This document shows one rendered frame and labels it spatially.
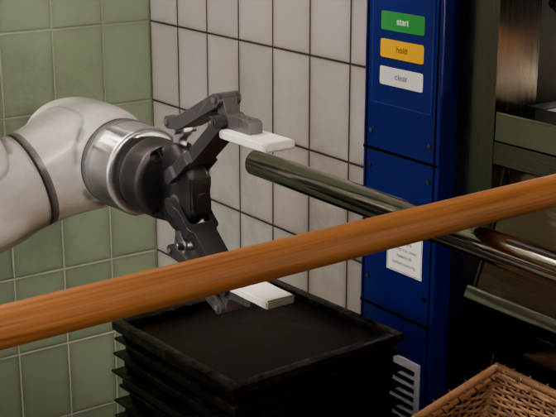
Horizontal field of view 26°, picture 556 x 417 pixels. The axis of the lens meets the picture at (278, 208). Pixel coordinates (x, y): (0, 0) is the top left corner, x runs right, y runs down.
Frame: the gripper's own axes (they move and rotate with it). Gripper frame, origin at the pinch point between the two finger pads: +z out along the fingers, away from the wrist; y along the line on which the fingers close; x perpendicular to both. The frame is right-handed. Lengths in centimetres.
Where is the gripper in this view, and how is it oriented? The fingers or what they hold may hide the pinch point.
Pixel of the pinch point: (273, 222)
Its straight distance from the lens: 101.5
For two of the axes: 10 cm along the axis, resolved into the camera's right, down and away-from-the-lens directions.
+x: -8.1, 1.7, -5.7
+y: 0.0, 9.6, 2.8
